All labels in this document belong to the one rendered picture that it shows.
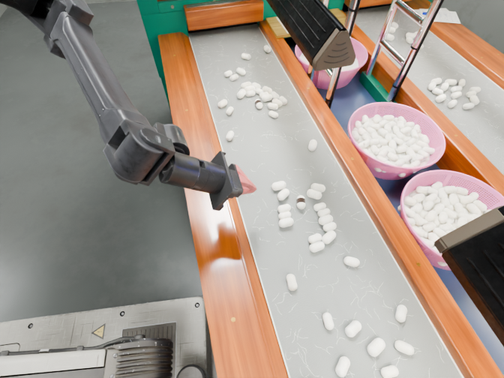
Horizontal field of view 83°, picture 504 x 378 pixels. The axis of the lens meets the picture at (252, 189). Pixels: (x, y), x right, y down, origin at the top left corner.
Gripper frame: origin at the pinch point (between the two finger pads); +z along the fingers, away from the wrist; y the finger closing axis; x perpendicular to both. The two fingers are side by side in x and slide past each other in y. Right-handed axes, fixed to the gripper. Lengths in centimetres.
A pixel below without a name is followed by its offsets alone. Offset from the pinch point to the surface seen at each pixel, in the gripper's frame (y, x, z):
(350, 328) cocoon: -29.6, 0.2, 14.2
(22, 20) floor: 308, 157, -55
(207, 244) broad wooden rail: -5.7, 14.3, -3.4
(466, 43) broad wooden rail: 48, -57, 81
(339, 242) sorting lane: -12.5, -2.6, 20.4
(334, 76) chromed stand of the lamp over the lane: 31.5, -22.0, 25.6
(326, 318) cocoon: -26.6, 2.6, 11.7
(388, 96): 32, -28, 52
